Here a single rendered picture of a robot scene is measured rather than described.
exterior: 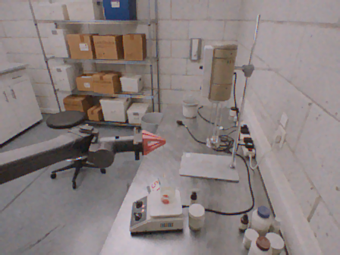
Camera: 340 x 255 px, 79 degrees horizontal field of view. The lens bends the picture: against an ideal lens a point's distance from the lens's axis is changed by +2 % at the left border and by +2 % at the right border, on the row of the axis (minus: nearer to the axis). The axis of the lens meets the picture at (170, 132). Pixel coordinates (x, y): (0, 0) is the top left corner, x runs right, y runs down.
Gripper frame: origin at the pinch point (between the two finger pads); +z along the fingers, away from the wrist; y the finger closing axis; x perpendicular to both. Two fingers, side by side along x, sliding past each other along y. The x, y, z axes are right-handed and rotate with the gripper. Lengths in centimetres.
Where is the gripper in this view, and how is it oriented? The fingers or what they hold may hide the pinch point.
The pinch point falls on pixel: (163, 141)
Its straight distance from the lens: 66.1
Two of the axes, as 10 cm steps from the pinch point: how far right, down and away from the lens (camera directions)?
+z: 9.9, -0.6, 1.2
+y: -1.4, -5.0, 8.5
